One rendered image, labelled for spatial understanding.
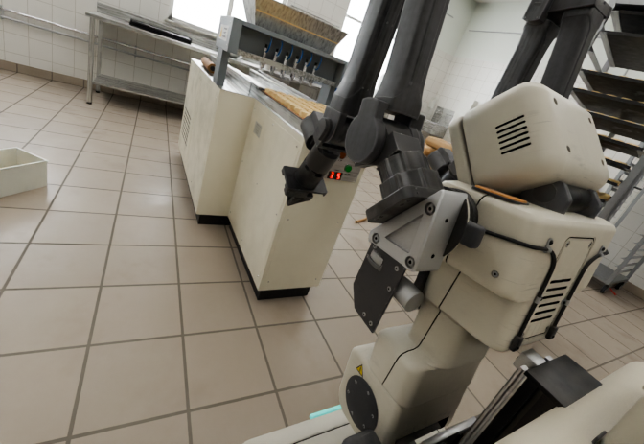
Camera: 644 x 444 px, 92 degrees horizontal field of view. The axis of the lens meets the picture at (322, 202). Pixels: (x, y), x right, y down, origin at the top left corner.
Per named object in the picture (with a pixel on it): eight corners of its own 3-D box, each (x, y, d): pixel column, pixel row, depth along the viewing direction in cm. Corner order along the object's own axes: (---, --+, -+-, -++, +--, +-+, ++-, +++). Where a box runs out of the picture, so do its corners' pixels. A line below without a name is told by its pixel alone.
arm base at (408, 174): (409, 196, 37) (469, 203, 43) (392, 139, 40) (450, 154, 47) (364, 222, 43) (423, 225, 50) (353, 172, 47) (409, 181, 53)
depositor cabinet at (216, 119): (176, 152, 289) (191, 58, 259) (251, 164, 328) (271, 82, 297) (193, 226, 192) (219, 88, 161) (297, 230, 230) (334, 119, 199)
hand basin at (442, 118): (448, 162, 569) (478, 101, 528) (435, 158, 551) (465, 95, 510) (413, 144, 647) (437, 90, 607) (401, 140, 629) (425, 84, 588)
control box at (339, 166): (305, 173, 126) (315, 140, 121) (352, 179, 139) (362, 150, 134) (309, 176, 124) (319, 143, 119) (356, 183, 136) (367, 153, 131)
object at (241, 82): (209, 63, 267) (211, 55, 264) (210, 63, 267) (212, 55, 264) (247, 96, 169) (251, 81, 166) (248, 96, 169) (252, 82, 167)
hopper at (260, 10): (235, 20, 176) (241, -8, 171) (319, 53, 206) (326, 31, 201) (248, 22, 154) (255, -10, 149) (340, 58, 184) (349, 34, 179)
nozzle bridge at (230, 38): (209, 77, 186) (219, 14, 174) (312, 106, 225) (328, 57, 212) (219, 88, 161) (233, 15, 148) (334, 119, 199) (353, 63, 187)
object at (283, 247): (223, 226, 203) (256, 86, 170) (273, 228, 221) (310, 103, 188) (253, 305, 149) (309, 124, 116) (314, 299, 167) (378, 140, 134)
